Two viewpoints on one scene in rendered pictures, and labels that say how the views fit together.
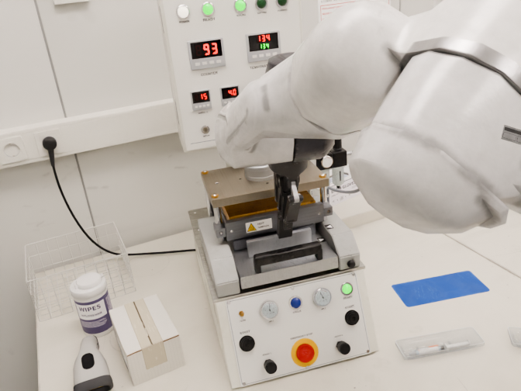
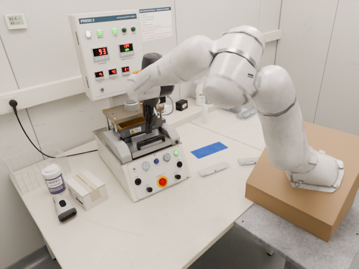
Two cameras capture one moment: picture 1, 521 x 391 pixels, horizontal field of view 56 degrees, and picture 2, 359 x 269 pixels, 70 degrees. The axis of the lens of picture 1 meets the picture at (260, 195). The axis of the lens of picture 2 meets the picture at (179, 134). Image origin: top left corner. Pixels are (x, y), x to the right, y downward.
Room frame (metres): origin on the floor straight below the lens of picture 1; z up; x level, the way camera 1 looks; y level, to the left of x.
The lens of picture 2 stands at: (-0.19, 0.19, 1.61)
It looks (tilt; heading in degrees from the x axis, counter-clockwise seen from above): 28 degrees down; 341
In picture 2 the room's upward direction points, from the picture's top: 4 degrees counter-clockwise
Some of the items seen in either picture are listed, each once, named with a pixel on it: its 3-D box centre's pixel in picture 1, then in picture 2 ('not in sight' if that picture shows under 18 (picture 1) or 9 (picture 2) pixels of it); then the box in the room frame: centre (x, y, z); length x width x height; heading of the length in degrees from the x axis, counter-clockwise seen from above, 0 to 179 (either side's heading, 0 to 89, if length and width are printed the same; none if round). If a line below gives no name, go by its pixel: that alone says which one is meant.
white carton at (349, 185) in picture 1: (335, 185); (156, 113); (1.60, -0.27, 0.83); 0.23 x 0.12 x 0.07; 123
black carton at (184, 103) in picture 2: not in sight; (181, 104); (1.67, -0.50, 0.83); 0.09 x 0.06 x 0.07; 119
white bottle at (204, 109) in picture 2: not in sight; (204, 113); (1.44, -0.60, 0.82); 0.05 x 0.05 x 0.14
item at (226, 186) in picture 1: (267, 178); (134, 110); (1.12, -0.02, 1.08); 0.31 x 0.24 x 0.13; 102
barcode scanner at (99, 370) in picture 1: (87, 359); (60, 204); (0.88, 0.42, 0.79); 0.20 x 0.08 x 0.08; 22
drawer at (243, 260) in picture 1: (271, 235); (139, 134); (1.04, -0.02, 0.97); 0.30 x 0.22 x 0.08; 12
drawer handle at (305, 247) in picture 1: (288, 256); (151, 141); (0.90, -0.05, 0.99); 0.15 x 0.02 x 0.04; 102
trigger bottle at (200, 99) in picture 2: not in sight; (200, 90); (1.69, -0.68, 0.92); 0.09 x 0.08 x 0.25; 16
